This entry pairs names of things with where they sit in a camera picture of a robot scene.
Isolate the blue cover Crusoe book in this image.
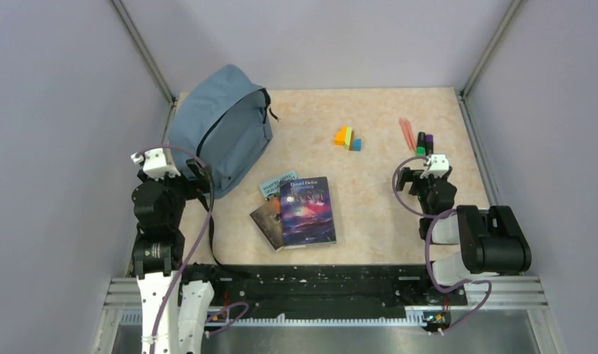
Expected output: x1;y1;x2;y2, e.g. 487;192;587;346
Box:
279;176;337;249

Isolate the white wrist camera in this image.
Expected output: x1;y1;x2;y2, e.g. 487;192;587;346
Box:
131;147;181;181
420;153;451;179

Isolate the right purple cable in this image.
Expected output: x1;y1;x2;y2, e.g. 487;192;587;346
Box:
392;156;493;336

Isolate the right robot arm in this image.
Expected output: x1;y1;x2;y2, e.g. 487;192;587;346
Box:
393;167;532;304

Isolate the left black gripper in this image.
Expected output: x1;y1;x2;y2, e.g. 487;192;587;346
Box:
139;156;214;226

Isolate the green highlighter marker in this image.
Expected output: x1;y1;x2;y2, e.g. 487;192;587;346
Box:
416;131;426;156

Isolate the purple highlighter marker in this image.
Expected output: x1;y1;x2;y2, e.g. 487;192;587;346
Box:
425;134;434;156

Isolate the blue student backpack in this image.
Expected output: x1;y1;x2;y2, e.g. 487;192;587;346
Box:
168;64;273;198

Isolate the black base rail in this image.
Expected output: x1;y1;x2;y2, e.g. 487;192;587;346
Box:
182;264;467;325

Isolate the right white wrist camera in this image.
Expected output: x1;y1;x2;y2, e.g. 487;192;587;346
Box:
420;153;451;179

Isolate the dark Tale of Two Cities book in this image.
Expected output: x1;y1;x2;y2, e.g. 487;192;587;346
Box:
250;196;284;251

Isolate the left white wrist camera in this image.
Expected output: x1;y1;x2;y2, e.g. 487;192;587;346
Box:
131;147;181;181

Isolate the teal small book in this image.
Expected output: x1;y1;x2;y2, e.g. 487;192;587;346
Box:
259;171;298;201

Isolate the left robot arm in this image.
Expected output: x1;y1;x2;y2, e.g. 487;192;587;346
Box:
131;159;215;353

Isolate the coloured sticky note stack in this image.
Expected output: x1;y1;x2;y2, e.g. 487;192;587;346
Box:
333;126;362;151

